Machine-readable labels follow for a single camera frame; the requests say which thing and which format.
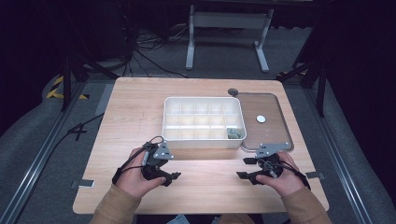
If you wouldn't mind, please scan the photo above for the black floor cable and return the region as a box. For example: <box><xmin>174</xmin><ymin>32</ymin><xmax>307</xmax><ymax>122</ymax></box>
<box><xmin>46</xmin><ymin>113</ymin><xmax>106</xmax><ymax>163</ymax></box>

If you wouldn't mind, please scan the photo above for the white compartment storage box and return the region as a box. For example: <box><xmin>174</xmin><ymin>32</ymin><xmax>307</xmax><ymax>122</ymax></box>
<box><xmin>161</xmin><ymin>95</ymin><xmax>248</xmax><ymax>150</ymax></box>

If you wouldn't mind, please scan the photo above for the bundle of black floor cables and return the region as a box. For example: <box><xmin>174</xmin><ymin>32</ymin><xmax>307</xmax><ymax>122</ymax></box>
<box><xmin>120</xmin><ymin>17</ymin><xmax>191</xmax><ymax>79</ymax></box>

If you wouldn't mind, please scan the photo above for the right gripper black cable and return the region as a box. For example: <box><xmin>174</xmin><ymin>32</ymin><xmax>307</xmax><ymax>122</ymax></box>
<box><xmin>263</xmin><ymin>158</ymin><xmax>312</xmax><ymax>191</ymax></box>

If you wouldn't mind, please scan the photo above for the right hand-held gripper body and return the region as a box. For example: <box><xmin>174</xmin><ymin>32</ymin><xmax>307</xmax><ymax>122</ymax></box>
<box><xmin>254</xmin><ymin>142</ymin><xmax>290</xmax><ymax>179</ymax></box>

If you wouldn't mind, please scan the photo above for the grey metal stand frame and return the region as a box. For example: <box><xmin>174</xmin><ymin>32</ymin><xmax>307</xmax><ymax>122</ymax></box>
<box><xmin>185</xmin><ymin>4</ymin><xmax>276</xmax><ymax>74</ymax></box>

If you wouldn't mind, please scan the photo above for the aluminium floor rail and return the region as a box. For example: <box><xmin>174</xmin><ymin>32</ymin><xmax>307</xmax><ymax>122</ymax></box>
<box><xmin>303</xmin><ymin>88</ymin><xmax>374</xmax><ymax>224</ymax></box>
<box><xmin>0</xmin><ymin>81</ymin><xmax>87</xmax><ymax>224</ymax></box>

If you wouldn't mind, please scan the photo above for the person's right hand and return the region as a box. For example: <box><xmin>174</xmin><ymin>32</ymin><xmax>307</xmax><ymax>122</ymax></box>
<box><xmin>255</xmin><ymin>151</ymin><xmax>308</xmax><ymax>198</ymax></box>

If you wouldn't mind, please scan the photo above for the clear plastic box lid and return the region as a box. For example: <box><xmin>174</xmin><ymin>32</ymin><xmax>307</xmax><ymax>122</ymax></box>
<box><xmin>234</xmin><ymin>91</ymin><xmax>294</xmax><ymax>154</ymax></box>

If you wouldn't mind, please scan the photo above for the person's leg in jeans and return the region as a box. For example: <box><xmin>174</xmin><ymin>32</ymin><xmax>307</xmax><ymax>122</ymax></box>
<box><xmin>165</xmin><ymin>213</ymin><xmax>190</xmax><ymax>224</ymax></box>

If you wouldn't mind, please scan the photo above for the person's left hand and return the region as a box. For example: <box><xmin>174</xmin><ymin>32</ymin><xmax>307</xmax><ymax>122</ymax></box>
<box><xmin>115</xmin><ymin>147</ymin><xmax>168</xmax><ymax>200</ymax></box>

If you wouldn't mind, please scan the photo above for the grey-green sock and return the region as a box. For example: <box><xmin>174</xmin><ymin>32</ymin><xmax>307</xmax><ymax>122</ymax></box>
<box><xmin>226</xmin><ymin>127</ymin><xmax>244</xmax><ymax>140</ymax></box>

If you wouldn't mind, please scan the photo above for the grey tape piece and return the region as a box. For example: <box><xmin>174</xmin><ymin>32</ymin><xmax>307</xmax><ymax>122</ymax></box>
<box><xmin>70</xmin><ymin>178</ymin><xmax>95</xmax><ymax>189</ymax></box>
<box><xmin>304</xmin><ymin>171</ymin><xmax>326</xmax><ymax>181</ymax></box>

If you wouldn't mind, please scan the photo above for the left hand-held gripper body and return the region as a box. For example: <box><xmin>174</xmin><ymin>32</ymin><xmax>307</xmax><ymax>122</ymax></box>
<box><xmin>141</xmin><ymin>140</ymin><xmax>175</xmax><ymax>181</ymax></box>

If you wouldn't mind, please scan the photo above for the black tripod stand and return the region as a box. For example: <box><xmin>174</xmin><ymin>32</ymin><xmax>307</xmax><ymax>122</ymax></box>
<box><xmin>276</xmin><ymin>58</ymin><xmax>329</xmax><ymax>119</ymax></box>
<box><xmin>60</xmin><ymin>51</ymin><xmax>120</xmax><ymax>113</ymax></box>

